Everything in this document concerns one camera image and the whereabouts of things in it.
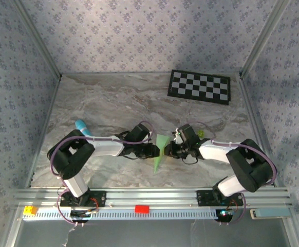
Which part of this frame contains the light green paper sheet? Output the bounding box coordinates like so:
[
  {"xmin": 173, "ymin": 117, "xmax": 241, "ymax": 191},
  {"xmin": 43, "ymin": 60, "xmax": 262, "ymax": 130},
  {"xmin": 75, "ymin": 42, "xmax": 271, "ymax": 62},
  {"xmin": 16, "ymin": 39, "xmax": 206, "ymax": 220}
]
[{"xmin": 153, "ymin": 133, "xmax": 171, "ymax": 175}]

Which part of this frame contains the black and white checkerboard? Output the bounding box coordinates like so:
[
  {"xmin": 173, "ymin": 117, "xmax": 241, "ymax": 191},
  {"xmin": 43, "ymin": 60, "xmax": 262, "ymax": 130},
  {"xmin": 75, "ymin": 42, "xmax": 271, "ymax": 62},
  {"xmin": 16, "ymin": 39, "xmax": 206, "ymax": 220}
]
[{"xmin": 167, "ymin": 69, "xmax": 232, "ymax": 105}]

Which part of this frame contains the red block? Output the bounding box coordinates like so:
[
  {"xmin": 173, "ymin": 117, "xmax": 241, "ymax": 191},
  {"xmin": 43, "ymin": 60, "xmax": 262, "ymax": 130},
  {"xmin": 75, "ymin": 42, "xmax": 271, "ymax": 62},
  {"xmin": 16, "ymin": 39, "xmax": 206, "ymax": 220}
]
[{"xmin": 135, "ymin": 204, "xmax": 151, "ymax": 214}]

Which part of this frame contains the light blue cylindrical tool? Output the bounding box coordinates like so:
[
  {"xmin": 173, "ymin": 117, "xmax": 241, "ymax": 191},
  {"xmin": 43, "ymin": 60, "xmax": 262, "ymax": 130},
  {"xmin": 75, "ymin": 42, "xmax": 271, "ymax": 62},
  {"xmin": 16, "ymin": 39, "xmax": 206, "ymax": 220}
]
[{"xmin": 74, "ymin": 120, "xmax": 92, "ymax": 137}]

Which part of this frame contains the black controller board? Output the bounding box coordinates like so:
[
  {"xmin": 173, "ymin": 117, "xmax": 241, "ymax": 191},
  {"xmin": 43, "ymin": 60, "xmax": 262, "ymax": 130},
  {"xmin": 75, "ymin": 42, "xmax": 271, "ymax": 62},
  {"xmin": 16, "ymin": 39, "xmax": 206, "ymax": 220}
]
[
  {"xmin": 215, "ymin": 208, "xmax": 234, "ymax": 223},
  {"xmin": 69, "ymin": 208, "xmax": 93, "ymax": 224}
]

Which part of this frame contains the light blue flat device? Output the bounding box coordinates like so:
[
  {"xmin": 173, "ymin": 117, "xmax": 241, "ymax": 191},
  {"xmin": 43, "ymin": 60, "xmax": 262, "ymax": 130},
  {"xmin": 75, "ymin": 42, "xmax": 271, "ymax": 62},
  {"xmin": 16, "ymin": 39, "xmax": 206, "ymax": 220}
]
[{"xmin": 250, "ymin": 207, "xmax": 293, "ymax": 220}]

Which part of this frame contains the yellow block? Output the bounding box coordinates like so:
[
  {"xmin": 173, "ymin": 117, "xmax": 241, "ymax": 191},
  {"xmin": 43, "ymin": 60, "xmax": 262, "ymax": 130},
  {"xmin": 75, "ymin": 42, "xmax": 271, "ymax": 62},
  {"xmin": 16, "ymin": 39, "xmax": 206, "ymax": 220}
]
[{"xmin": 23, "ymin": 205, "xmax": 39, "ymax": 216}]

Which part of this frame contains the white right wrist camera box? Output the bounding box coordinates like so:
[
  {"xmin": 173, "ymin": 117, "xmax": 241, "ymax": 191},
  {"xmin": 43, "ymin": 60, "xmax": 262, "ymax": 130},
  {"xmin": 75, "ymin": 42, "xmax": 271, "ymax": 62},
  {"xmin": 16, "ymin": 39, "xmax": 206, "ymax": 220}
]
[{"xmin": 172, "ymin": 130, "xmax": 184, "ymax": 144}]

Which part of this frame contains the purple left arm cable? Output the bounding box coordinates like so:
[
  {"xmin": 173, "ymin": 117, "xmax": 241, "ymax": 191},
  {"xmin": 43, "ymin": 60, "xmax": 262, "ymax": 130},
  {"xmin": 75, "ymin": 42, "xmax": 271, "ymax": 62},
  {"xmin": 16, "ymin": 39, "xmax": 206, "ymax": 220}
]
[{"xmin": 49, "ymin": 120, "xmax": 154, "ymax": 227}]

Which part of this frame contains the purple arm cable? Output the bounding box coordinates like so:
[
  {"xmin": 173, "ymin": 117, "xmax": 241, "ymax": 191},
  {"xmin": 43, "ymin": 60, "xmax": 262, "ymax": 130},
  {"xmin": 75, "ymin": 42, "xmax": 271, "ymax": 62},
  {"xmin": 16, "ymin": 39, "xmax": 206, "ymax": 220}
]
[
  {"xmin": 188, "ymin": 121, "xmax": 278, "ymax": 227},
  {"xmin": 49, "ymin": 120, "xmax": 154, "ymax": 227}
]

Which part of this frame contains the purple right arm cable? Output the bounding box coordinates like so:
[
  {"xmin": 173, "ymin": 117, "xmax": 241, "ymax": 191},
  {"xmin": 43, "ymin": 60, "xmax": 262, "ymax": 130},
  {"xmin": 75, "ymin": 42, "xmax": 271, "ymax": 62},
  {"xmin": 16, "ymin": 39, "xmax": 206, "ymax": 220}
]
[{"xmin": 188, "ymin": 121, "xmax": 278, "ymax": 227}]

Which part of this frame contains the aluminium mounting rail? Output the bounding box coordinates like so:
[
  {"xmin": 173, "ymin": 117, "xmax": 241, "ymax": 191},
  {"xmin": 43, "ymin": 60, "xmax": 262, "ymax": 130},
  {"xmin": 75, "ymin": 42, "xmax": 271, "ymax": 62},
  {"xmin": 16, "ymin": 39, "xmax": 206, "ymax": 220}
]
[{"xmin": 12, "ymin": 187, "xmax": 294, "ymax": 209}]

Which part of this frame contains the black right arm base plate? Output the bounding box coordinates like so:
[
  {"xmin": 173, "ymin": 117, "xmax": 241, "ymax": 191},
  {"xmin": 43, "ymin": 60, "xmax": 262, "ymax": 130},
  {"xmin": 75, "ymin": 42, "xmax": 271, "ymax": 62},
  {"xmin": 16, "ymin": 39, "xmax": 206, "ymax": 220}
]
[{"xmin": 196, "ymin": 189, "xmax": 244, "ymax": 207}]

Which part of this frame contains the white slotted cable duct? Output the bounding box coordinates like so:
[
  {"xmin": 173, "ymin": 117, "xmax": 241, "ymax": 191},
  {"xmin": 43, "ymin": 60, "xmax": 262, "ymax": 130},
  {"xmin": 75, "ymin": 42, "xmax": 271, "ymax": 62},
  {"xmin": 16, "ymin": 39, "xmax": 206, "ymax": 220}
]
[{"xmin": 22, "ymin": 207, "xmax": 221, "ymax": 221}]

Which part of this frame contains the aluminium table edge rail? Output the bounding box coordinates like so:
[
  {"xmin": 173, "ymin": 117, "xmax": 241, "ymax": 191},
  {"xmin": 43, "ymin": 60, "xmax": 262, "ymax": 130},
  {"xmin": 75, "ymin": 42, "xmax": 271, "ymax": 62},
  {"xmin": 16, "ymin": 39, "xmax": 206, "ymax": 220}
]
[
  {"xmin": 25, "ymin": 77, "xmax": 62, "ymax": 188},
  {"xmin": 239, "ymin": 76, "xmax": 278, "ymax": 187}
]

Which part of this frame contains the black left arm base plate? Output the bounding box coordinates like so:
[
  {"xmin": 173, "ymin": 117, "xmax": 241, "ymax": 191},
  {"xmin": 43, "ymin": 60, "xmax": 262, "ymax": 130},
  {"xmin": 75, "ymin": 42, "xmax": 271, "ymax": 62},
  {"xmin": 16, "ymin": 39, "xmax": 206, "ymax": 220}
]
[{"xmin": 59, "ymin": 189, "xmax": 107, "ymax": 208}]

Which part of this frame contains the aluminium frame post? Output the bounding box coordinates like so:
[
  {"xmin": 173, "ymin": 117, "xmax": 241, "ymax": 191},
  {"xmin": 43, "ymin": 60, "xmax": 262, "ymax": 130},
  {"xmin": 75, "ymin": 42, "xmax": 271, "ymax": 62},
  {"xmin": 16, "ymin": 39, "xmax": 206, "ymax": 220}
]
[
  {"xmin": 240, "ymin": 0, "xmax": 293, "ymax": 79},
  {"xmin": 12, "ymin": 0, "xmax": 63, "ymax": 79}
]

